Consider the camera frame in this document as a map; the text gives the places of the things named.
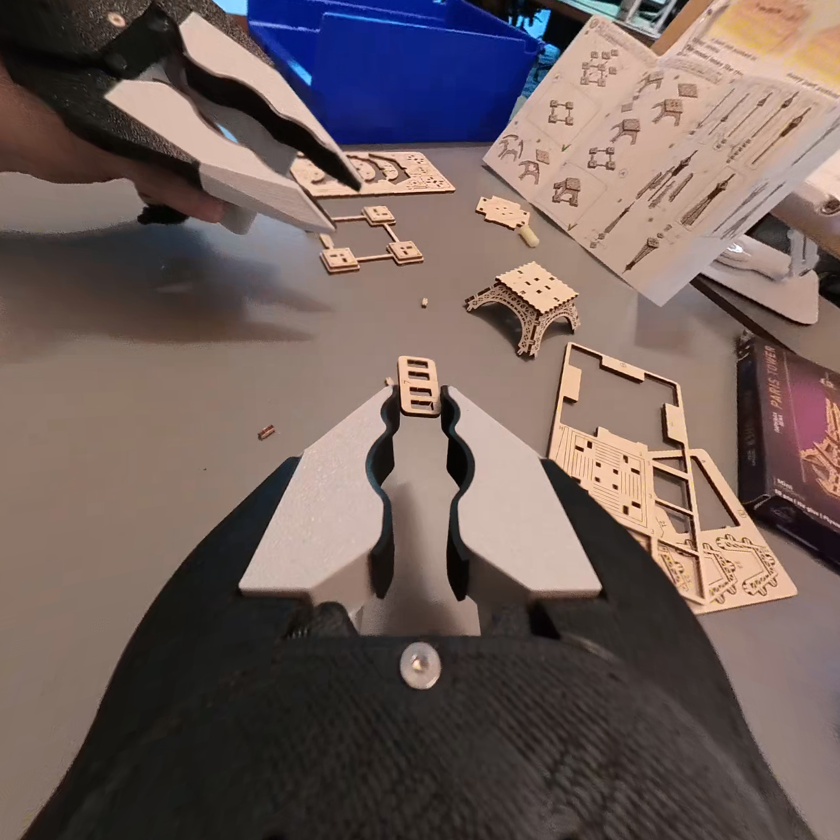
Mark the small wooden ladder piece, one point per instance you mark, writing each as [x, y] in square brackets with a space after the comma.
[420, 408]

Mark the wooden puzzle sheet with panel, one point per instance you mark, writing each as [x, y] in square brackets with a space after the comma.
[674, 420]

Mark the grey desk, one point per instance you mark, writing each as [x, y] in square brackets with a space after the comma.
[164, 367]

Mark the dark purple puzzle box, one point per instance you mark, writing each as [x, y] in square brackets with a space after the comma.
[787, 426]

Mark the cream wax stick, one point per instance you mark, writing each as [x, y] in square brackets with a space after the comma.
[529, 236]

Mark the wooden puzzle sheet with arcs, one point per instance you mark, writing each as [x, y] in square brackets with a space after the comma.
[420, 177]

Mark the wooden tower base model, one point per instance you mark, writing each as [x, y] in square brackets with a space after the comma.
[518, 279]

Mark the engraved wooden puzzle sheet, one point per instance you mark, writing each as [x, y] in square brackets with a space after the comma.
[722, 577]

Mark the paper instruction sheet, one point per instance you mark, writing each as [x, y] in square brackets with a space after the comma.
[656, 164]

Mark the person's left hand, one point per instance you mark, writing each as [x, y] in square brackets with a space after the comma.
[59, 144]

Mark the wooden square frame piece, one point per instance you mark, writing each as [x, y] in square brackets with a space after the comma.
[405, 251]

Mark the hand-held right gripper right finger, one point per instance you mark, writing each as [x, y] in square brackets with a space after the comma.
[518, 505]

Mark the small flat wooden platform piece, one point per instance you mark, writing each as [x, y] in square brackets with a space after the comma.
[502, 211]

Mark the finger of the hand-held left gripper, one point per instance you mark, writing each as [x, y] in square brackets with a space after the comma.
[262, 190]
[262, 85]

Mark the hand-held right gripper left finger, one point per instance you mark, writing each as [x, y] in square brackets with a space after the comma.
[321, 505]

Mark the white device with base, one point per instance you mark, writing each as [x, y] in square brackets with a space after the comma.
[774, 295]

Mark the blue plastic bin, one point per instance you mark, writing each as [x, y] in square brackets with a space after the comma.
[407, 79]

